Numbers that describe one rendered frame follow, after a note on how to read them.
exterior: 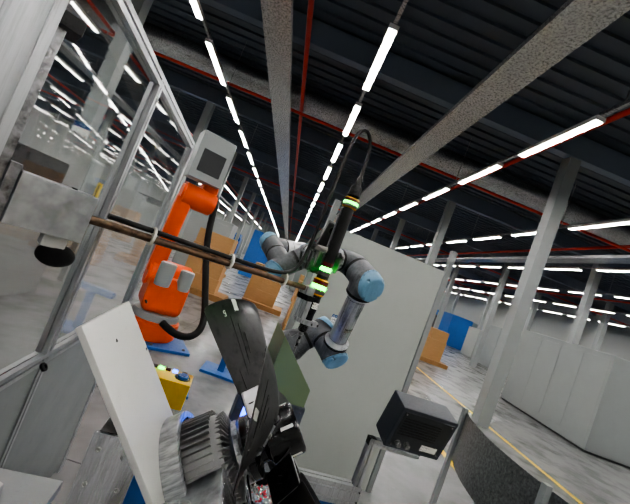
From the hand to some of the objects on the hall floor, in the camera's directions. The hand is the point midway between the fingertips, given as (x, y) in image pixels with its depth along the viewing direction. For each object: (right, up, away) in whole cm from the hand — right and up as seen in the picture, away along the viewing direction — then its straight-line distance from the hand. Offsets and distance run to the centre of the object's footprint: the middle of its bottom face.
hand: (334, 251), depth 92 cm
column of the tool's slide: (-105, -134, -58) cm, 180 cm away
